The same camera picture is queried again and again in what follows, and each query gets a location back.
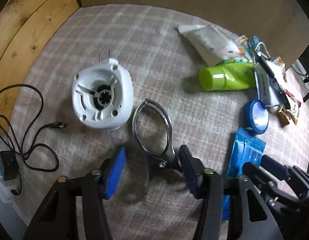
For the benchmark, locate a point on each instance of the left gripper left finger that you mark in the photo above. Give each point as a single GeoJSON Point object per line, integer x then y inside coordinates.
{"type": "Point", "coordinates": [111, 170]}

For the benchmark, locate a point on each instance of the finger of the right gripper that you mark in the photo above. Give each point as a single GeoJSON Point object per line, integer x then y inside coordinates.
{"type": "Point", "coordinates": [281, 172]}
{"type": "Point", "coordinates": [259, 179]}

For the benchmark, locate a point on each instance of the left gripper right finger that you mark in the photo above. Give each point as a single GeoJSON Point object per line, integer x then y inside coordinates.
{"type": "Point", "coordinates": [197, 181]}

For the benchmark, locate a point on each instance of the blue round lidded container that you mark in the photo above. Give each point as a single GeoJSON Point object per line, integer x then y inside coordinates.
{"type": "Point", "coordinates": [256, 117]}

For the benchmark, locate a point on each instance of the blue foil sachet pack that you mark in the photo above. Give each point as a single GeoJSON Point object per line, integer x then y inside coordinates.
{"type": "Point", "coordinates": [246, 148]}

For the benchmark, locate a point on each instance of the gold candy wrappers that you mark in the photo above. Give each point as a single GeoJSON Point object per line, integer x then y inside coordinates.
{"type": "Point", "coordinates": [287, 116]}

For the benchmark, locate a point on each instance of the white round appliance base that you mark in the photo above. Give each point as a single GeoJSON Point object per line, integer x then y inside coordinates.
{"type": "Point", "coordinates": [102, 95]}

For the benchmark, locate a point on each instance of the plaid table cloth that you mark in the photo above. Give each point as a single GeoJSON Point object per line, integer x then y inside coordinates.
{"type": "Point", "coordinates": [164, 69]}

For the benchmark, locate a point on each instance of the green plastic bottle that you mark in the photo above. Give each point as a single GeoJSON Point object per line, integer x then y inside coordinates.
{"type": "Point", "coordinates": [228, 76]}

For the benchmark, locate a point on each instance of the black power adapter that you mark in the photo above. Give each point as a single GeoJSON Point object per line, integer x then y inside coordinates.
{"type": "Point", "coordinates": [8, 165]}

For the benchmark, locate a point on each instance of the silver carabiner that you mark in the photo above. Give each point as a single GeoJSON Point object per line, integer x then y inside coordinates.
{"type": "Point", "coordinates": [261, 50]}

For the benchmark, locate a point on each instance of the white plastic pouch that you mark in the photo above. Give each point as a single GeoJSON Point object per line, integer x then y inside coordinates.
{"type": "Point", "coordinates": [213, 43]}

